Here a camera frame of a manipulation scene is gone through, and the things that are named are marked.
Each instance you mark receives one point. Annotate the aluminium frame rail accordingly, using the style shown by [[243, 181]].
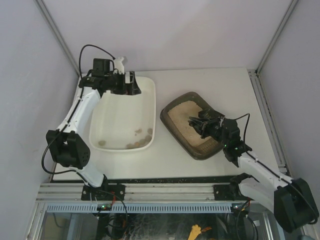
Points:
[[137, 192]]

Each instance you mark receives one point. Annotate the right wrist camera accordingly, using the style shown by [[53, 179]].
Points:
[[230, 134]]

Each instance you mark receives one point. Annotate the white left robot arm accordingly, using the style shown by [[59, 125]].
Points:
[[65, 144]]

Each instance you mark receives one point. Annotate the dark grey litter box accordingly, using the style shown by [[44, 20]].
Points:
[[201, 152]]

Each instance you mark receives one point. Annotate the grey slotted cable duct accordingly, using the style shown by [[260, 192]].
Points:
[[141, 208]]

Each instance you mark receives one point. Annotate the grey clump bin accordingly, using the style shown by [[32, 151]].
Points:
[[102, 142]]

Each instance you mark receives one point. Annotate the beige cat litter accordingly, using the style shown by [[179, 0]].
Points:
[[180, 115]]

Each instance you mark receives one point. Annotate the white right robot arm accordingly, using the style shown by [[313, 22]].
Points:
[[290, 200]]

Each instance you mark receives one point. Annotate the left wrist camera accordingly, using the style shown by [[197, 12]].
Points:
[[101, 67]]

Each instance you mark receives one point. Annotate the grey clump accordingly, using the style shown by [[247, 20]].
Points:
[[142, 141], [129, 146], [149, 130]]

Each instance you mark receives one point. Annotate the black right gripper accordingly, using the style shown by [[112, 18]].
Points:
[[206, 124]]

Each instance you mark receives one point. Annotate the black litter scoop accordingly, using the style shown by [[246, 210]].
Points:
[[199, 123]]

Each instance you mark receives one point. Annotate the white plastic bin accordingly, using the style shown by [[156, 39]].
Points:
[[116, 118]]

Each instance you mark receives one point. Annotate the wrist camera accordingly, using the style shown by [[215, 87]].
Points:
[[230, 134], [101, 67]]

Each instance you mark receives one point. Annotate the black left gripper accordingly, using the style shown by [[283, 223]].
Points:
[[127, 86]]

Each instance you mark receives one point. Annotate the yellow toy figure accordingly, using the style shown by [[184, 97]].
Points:
[[196, 230]]

